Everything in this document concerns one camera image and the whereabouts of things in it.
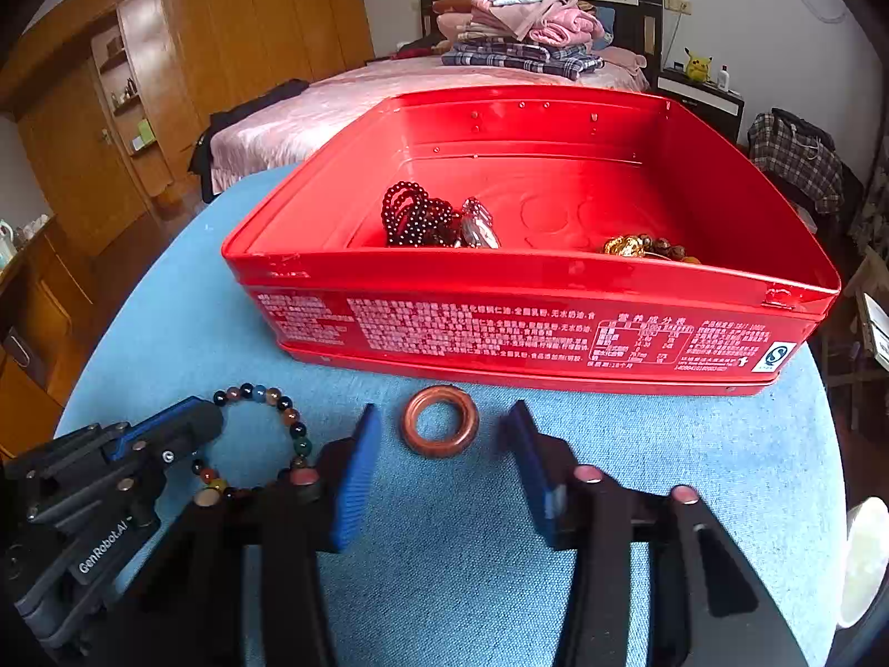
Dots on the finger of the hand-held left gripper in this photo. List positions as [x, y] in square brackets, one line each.
[139, 431]
[180, 431]

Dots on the white bottle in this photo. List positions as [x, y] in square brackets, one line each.
[724, 78]

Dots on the low wooden cabinet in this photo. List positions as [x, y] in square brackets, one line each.
[35, 333]

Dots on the dark clothing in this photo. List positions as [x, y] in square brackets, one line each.
[243, 111]

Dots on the wall socket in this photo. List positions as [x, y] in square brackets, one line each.
[678, 5]

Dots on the dark patterned curtain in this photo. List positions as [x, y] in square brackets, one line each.
[871, 187]

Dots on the cardboard box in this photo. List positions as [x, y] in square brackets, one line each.
[875, 319]

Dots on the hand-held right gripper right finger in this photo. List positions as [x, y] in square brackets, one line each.
[538, 479]

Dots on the yellow plush toy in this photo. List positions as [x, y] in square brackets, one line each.
[698, 66]

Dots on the folded plaid blanket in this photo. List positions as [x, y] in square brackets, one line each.
[514, 55]

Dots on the wooden wardrobe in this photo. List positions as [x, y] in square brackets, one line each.
[243, 28]

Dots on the dark nightstand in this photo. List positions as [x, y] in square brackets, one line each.
[708, 108]

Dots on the bed with pink bedspread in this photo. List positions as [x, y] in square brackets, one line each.
[333, 111]

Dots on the plaid cloth on chair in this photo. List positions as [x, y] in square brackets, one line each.
[799, 153]

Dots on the pile of pink clothes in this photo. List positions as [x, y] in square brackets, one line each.
[555, 24]

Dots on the red tin box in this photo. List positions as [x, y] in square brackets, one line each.
[521, 333]

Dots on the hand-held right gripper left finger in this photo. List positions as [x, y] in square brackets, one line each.
[358, 479]

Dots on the wooden stool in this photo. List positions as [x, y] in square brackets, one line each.
[833, 354]

